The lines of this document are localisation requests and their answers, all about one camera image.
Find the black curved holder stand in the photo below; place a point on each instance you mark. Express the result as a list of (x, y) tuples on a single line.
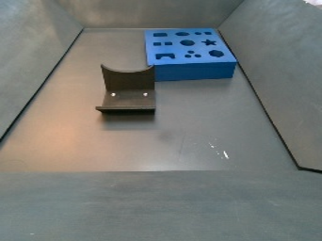
[(130, 90)]

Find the blue shape-sorter block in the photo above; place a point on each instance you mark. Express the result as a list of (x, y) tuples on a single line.
[(189, 54)]

